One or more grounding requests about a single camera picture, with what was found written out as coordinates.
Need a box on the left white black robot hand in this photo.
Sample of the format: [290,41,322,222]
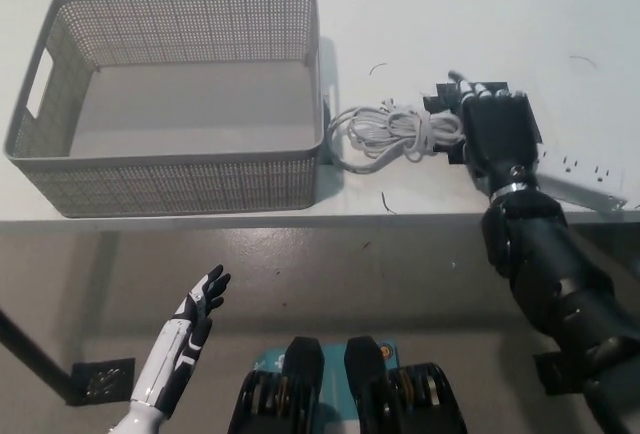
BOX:
[130,263,232,413]

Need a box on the white power strip with cord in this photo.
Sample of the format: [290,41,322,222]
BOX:
[327,97,630,214]

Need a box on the grey perforated plastic basket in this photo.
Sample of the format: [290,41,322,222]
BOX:
[2,0,329,219]

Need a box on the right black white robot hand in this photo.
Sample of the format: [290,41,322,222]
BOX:
[447,71,545,201]

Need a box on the black metal table leg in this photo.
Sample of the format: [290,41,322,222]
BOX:
[0,306,81,405]

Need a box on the black teal robot body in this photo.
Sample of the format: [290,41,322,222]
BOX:
[227,335,469,434]

